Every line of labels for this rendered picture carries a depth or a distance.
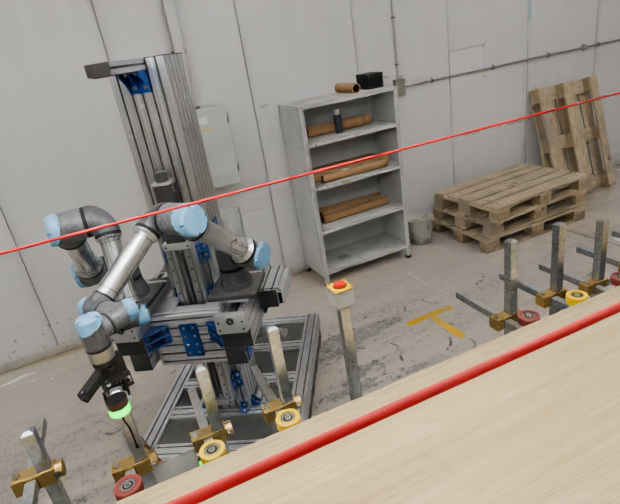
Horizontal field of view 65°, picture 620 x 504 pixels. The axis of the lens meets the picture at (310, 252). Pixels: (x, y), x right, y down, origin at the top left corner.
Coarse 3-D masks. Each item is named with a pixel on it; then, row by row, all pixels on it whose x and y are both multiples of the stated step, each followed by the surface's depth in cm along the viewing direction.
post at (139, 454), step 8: (112, 392) 144; (128, 416) 147; (128, 424) 148; (128, 432) 149; (136, 432) 150; (128, 440) 150; (136, 440) 151; (136, 448) 152; (144, 448) 156; (136, 456) 153; (144, 456) 154; (152, 472) 157; (144, 480) 156; (152, 480) 158
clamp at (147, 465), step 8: (152, 456) 155; (112, 464) 154; (120, 464) 154; (128, 464) 153; (136, 464) 153; (144, 464) 154; (152, 464) 154; (112, 472) 151; (120, 472) 151; (136, 472) 153; (144, 472) 155
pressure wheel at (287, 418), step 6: (282, 414) 158; (288, 414) 157; (294, 414) 157; (276, 420) 156; (282, 420) 156; (288, 420) 155; (294, 420) 154; (300, 420) 156; (282, 426) 153; (288, 426) 153
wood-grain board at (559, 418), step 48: (528, 336) 176; (576, 336) 172; (480, 384) 157; (528, 384) 154; (576, 384) 151; (288, 432) 151; (384, 432) 145; (432, 432) 142; (480, 432) 139; (528, 432) 137; (576, 432) 134; (192, 480) 139; (288, 480) 134; (336, 480) 132; (384, 480) 129; (432, 480) 127; (480, 480) 125; (528, 480) 123; (576, 480) 121
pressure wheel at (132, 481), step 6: (132, 474) 144; (120, 480) 143; (126, 480) 143; (132, 480) 142; (138, 480) 142; (114, 486) 141; (120, 486) 141; (126, 486) 140; (132, 486) 140; (138, 486) 140; (144, 486) 143; (114, 492) 139; (120, 492) 139; (126, 492) 138; (132, 492) 138; (120, 498) 138
